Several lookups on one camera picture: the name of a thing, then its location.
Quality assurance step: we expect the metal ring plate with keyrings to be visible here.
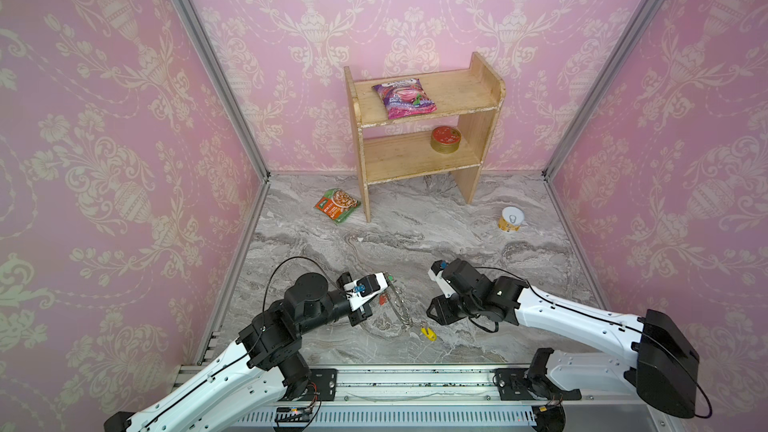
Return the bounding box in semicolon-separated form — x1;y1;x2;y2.
386;275;418;329

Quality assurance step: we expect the yellow key tag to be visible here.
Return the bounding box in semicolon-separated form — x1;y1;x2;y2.
421;327;437;342

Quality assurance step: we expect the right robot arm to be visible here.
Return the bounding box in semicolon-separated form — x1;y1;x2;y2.
427;259;706;419

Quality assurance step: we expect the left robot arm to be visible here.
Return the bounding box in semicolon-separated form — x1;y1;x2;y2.
104;272;388;431

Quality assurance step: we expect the green orange soup packet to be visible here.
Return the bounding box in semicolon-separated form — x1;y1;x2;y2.
315;188;361;224

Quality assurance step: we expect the small yellow pull-tab can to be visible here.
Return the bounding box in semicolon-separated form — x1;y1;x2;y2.
497;206;525;232

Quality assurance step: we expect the round red-lid tin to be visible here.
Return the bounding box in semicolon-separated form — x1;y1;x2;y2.
430;126;462;154

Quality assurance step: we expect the purple snack bag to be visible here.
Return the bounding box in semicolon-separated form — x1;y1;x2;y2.
372;78;437;120

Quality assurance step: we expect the wooden two-tier shelf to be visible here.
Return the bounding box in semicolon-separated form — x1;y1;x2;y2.
343;51;507;223

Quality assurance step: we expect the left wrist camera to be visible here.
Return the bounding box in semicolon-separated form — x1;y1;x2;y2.
343;273;387;312

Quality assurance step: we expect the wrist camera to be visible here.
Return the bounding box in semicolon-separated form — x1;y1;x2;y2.
343;273;387;312
428;260;455;299

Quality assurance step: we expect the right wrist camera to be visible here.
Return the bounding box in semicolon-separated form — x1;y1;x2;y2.
428;260;455;299

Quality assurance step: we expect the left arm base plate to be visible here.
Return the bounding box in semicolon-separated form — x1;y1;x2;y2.
282;368;339;402

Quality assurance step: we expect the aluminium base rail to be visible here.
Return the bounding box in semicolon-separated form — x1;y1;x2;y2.
227;365;681;431

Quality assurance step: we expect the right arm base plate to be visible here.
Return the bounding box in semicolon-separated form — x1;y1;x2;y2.
492;368;582;403

